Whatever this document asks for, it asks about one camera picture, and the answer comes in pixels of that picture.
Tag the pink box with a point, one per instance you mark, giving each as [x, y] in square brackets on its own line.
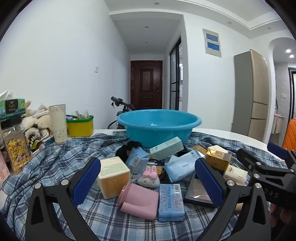
[4, 166]

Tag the white tumbler cup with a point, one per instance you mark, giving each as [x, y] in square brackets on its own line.
[57, 122]

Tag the blue plaid cloth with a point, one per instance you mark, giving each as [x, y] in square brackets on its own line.
[57, 162]

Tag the cream box with orange side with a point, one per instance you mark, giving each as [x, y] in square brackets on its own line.
[113, 176]

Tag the plush toy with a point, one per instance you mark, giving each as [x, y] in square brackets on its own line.
[37, 122]

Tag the assorted small packets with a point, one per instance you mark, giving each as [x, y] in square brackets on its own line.
[81, 114]

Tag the gold foil box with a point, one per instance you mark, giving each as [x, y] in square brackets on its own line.
[218, 157]

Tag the person's right hand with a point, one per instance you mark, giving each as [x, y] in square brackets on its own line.
[276, 212]

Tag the clear jar of dried flowers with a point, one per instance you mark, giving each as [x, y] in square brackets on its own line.
[16, 148]

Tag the flat blue tissue packet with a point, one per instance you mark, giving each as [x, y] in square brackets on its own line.
[171, 202]

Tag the pink silicone holder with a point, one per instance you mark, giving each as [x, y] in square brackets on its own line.
[140, 201]

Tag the light blue wipes pack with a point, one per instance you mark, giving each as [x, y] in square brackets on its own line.
[181, 165]

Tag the black framed glass door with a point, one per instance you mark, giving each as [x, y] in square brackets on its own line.
[175, 76]

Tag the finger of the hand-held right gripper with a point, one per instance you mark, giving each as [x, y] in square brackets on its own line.
[252, 162]
[277, 150]

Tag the amber soap bar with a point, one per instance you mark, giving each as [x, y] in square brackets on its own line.
[200, 149]

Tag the yellow bin with green rim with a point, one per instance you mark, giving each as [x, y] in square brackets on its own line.
[79, 127]

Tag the small light blue packet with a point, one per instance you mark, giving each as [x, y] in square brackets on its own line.
[136, 161]

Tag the black frame display box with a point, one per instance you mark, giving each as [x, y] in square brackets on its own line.
[198, 192]

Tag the green tissue box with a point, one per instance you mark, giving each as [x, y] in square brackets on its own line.
[11, 105]

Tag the orange chair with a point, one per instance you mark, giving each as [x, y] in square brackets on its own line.
[290, 136]

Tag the beige refrigerator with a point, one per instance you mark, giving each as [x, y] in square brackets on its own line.
[251, 97]

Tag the white tissue pack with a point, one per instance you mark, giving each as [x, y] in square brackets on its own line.
[235, 175]

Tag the brown entrance door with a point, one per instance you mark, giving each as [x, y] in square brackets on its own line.
[146, 84]

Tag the blue plastic basin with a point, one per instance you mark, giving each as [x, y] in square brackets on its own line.
[159, 125]

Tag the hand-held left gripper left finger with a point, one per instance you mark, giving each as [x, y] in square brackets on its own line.
[86, 183]

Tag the black hair scrunchie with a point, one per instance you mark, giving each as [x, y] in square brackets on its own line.
[123, 150]

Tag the grey electrical panel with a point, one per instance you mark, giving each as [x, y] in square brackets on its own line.
[212, 42]

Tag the pale teal box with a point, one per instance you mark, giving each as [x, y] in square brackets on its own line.
[166, 148]

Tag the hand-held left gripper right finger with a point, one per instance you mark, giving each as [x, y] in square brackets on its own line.
[208, 183]

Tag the pink bunny toy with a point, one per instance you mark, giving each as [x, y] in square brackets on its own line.
[149, 177]

